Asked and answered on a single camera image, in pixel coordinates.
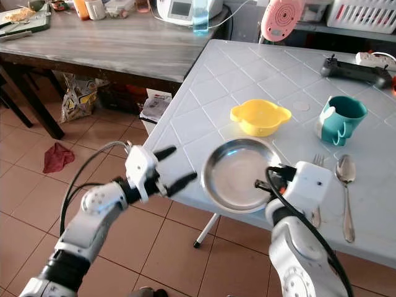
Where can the teal plastic cup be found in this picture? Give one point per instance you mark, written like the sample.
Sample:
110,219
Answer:
346,114

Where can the yellowish chopped food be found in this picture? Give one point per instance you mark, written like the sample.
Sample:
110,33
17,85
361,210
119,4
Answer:
21,13

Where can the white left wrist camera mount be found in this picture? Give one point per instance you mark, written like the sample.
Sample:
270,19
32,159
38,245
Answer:
141,167

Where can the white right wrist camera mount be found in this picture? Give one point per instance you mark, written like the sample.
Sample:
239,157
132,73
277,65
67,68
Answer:
309,182

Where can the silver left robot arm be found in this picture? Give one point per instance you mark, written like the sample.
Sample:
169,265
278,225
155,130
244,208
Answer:
93,229

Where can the clear blue tumbler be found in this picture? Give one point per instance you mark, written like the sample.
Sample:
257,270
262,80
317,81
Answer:
201,21

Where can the dark robot foot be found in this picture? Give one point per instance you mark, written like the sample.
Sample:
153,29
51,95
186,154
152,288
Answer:
148,292

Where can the yellow plastic bowl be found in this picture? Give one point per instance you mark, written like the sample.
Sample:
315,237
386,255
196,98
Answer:
260,117

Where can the green cutting board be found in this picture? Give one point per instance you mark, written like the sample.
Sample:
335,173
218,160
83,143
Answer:
31,23

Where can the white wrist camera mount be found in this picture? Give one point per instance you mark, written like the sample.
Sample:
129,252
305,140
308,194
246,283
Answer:
309,182
141,167

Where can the red cloth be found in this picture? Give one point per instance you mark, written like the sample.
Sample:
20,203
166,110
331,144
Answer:
57,158

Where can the orange bottle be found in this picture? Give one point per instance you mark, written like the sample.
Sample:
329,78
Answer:
80,9

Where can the dark wooden table grey top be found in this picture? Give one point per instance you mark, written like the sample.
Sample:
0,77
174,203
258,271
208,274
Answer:
117,49

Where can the white cup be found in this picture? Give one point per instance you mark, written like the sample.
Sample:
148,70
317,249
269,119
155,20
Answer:
95,9

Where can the black handheld controller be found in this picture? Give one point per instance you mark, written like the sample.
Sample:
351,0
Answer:
356,71

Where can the round steel plate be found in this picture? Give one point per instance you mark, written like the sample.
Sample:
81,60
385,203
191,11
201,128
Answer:
235,176

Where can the pink round appliance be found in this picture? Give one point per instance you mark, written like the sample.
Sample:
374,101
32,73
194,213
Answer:
281,18

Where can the white yellow patterned bag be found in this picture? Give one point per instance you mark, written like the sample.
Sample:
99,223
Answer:
77,99

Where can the white plastic basket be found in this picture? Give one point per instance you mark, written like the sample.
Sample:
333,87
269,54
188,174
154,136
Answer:
362,15

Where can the white plastic trash bin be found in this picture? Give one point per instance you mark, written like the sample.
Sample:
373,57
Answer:
150,117

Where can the steel spoon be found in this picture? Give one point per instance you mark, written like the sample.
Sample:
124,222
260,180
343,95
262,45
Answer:
345,170

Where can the white plastic table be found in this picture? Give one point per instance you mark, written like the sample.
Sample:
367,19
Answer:
247,74

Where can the white appliance with display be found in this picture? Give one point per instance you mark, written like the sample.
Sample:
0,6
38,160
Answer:
182,9

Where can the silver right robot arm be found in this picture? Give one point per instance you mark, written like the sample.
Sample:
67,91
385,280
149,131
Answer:
297,260

